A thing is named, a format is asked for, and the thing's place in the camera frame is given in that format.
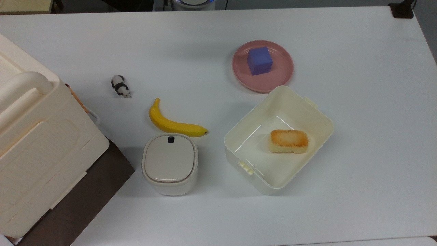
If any small panda figurine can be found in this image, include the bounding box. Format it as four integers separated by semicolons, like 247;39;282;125
111;75;132;99

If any small white lidded bin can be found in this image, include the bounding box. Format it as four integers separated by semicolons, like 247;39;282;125
142;133;199;196

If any yellow banana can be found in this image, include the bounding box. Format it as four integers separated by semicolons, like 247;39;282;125
149;98;209;138

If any beige side table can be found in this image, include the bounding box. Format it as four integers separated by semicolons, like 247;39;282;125
0;0;56;15

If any toasted bread piece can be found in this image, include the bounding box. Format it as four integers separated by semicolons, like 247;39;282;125
269;129;309;154

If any purple cube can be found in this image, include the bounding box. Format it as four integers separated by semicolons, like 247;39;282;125
247;46;273;76

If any dark brown wooden cabinet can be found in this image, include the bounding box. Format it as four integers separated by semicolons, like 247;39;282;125
15;137;135;246

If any cream open plastic container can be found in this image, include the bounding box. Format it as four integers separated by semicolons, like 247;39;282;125
224;85;335;196

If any cream plastic storage box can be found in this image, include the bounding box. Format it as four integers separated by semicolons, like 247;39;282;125
0;33;110;238

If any pink plate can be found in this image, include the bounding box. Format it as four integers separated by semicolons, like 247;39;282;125
232;40;294;93

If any black table clamp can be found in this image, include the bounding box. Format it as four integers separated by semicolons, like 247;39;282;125
388;0;415;19

